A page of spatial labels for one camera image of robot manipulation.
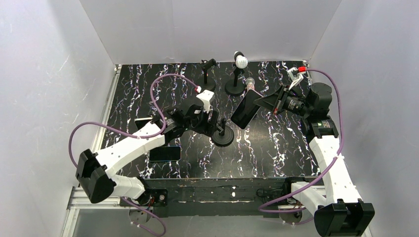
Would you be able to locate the black phone silver edge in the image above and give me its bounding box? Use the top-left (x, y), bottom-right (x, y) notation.
top-left (230, 89), bottom-right (263, 129)

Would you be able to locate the black phone stand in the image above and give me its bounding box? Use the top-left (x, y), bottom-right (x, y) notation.
top-left (211, 118), bottom-right (235, 147)

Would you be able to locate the black phone blue edge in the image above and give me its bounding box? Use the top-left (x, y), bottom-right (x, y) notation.
top-left (149, 146), bottom-right (181, 162)

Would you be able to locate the black phone pink edge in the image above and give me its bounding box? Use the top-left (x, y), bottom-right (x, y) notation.
top-left (134, 117), bottom-right (153, 130)

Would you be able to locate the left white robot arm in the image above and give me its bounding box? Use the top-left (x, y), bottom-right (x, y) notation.
top-left (76, 106), bottom-right (219, 203)

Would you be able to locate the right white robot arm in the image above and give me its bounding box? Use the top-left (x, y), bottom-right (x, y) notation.
top-left (258, 82), bottom-right (375, 237)

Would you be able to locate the black stand back middle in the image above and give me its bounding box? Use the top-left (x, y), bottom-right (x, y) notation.
top-left (194, 59), bottom-right (216, 92)

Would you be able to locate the black microphone stand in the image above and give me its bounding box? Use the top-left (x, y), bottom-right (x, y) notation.
top-left (224, 67), bottom-right (245, 96)

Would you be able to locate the glitter microphone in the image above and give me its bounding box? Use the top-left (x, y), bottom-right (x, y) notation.
top-left (245, 78), bottom-right (256, 92)

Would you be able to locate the white microphone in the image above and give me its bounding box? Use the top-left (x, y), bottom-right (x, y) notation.
top-left (234, 51), bottom-right (249, 69)

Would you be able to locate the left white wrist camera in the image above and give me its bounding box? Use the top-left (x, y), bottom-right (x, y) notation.
top-left (196, 90), bottom-right (214, 112)

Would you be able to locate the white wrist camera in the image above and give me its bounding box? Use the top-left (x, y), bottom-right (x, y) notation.
top-left (287, 67), bottom-right (307, 90)
top-left (196, 90), bottom-right (214, 112)

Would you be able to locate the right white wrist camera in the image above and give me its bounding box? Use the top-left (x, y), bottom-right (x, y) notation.
top-left (287, 67), bottom-right (307, 90)

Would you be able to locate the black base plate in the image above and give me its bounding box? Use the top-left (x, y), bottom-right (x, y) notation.
top-left (119, 176), bottom-right (323, 218)

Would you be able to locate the aluminium frame rail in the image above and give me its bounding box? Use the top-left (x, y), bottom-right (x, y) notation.
top-left (61, 64), bottom-right (364, 237)

